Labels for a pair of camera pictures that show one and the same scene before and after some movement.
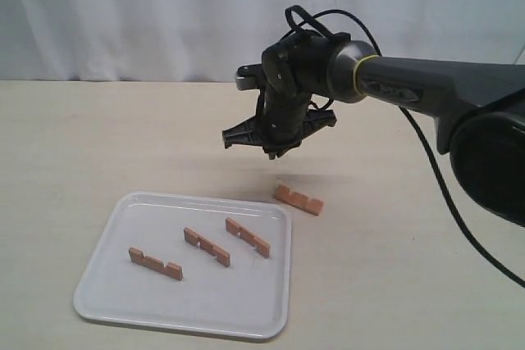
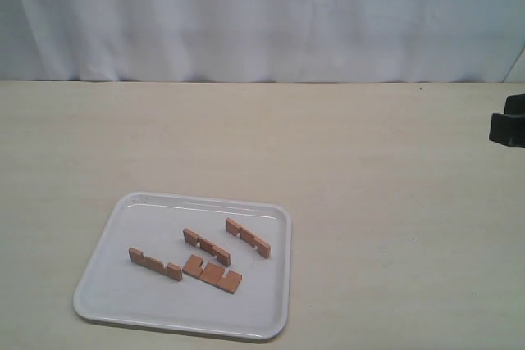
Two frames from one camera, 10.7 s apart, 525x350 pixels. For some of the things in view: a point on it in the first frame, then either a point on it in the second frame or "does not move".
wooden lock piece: x=262 y=246 does not move
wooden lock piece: x=172 y=269 does not move
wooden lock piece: x=298 y=201 → x=213 y=275
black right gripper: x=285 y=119 → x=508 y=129
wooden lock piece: x=221 y=256 does not move
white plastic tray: x=248 y=300 does not move
